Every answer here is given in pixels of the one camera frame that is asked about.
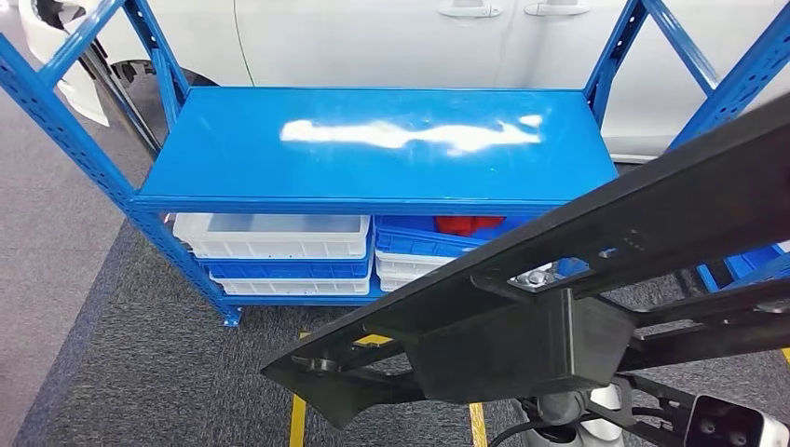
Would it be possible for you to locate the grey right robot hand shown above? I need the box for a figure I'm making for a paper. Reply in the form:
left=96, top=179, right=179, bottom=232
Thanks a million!
left=535, top=389, right=589, bottom=428

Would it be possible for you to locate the black plastic plate frame part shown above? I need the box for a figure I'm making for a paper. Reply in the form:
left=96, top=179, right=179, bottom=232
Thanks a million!
left=260, top=92, right=790, bottom=431

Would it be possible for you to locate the blue metal shelf rack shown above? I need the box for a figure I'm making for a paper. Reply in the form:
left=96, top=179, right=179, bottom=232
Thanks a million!
left=0, top=0, right=790, bottom=328

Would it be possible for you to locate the red object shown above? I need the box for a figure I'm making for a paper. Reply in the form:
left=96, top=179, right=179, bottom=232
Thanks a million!
left=434, top=215, right=506, bottom=237

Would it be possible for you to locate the small blue metal rack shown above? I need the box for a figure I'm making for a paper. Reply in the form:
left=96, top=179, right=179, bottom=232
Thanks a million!
left=697, top=243, right=790, bottom=294

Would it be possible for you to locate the yellow floor tape square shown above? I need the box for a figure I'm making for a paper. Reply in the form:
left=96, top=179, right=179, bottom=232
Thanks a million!
left=288, top=332, right=489, bottom=447

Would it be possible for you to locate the white car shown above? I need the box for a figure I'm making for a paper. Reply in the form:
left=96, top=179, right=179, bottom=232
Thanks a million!
left=18, top=0, right=790, bottom=165

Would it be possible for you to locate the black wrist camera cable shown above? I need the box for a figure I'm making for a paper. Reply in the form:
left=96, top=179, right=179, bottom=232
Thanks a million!
left=487, top=407, right=664, bottom=447

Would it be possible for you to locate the pale wrist camera on bracket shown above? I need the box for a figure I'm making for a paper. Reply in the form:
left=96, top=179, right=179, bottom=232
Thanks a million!
left=586, top=372, right=790, bottom=447

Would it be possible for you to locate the white car door handle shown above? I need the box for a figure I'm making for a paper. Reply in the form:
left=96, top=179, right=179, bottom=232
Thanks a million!
left=438, top=3, right=503, bottom=19
left=524, top=1, right=592, bottom=18

